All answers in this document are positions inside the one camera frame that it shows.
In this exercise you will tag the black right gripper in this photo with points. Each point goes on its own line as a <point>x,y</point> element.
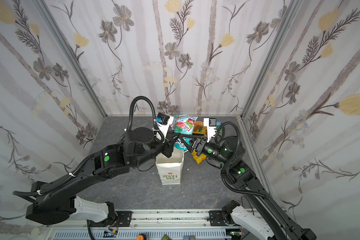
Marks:
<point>198,147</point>

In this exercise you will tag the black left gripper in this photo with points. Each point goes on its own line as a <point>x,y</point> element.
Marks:
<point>170,146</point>

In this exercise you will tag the yellow mango gummy bag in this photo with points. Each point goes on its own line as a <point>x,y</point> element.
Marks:
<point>199,128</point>

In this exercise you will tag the red green snack bag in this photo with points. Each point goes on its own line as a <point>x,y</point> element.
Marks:
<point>183,124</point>

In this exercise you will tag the large yellow snack bag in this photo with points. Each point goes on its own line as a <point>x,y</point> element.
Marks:
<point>197,158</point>

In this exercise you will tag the white paper bag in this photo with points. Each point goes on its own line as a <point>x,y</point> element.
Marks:
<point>170,169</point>

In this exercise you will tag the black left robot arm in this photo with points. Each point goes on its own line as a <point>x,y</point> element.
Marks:
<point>57,201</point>

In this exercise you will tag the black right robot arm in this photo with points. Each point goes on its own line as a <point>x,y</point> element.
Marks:
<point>238,177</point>

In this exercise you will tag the orange button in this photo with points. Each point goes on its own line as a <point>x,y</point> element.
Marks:
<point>141,237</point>

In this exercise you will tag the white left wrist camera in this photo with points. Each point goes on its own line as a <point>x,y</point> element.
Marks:
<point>164,121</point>

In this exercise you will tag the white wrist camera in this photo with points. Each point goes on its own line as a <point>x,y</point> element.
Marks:
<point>164,121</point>
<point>212,126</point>

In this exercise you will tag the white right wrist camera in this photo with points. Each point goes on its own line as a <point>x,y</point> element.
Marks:
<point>212,126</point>

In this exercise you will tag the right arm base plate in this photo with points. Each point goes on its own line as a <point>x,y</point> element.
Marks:
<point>220,218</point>

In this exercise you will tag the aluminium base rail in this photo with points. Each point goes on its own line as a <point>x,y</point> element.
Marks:
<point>190,224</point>

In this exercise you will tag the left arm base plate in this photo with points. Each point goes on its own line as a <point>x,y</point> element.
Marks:
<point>115,219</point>

